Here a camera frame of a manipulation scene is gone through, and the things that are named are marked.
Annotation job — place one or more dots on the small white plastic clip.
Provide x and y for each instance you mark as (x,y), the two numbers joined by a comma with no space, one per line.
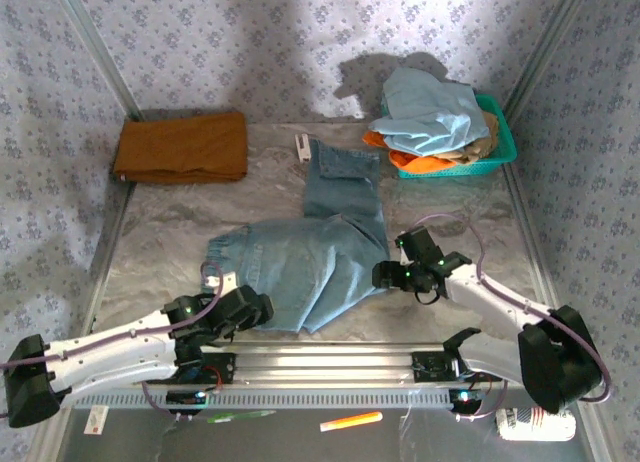
(302,147)

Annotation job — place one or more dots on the white printed can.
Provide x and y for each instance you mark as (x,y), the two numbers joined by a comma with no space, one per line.
(535,424)

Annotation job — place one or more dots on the orange marker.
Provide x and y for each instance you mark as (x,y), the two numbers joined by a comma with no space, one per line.
(350,421)

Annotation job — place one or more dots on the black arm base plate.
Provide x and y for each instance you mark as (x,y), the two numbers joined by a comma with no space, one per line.
(222,364)
(432,367)

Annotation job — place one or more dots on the aluminium corner post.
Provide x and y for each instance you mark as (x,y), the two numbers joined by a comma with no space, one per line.
(97,47)
(547,47)

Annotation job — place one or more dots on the aluminium side frame bar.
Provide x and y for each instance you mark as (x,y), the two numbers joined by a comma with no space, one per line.
(530,242)
(107,262)

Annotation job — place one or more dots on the orange garment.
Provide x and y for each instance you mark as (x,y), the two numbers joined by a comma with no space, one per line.
(420,165)

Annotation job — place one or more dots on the light blue garment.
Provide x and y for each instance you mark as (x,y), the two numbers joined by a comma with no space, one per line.
(430,112)

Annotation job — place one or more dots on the light blue denim jeans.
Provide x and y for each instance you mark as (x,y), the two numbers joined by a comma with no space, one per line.
(310,272)

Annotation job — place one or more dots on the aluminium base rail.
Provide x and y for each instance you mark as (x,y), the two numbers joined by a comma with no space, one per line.
(325,367)

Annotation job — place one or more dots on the white paper tag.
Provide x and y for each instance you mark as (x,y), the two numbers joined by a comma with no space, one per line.
(96,420)

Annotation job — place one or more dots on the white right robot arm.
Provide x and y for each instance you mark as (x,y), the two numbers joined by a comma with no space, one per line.
(492,294)

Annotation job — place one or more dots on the black controller board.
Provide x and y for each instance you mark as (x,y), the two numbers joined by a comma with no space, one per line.
(186,398)
(465,398)

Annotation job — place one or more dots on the teal plastic basket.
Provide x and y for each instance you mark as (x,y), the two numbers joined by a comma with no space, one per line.
(502,132)

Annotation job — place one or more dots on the green pen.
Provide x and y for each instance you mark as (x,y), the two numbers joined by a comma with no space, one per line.
(240,416)

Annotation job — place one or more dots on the folded brown trousers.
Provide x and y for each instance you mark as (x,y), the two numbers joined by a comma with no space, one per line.
(180,147)

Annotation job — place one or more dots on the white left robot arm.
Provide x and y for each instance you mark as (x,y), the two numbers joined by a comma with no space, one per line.
(100,354)

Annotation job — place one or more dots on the beige garment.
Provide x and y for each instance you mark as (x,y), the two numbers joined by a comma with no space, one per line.
(481,147)

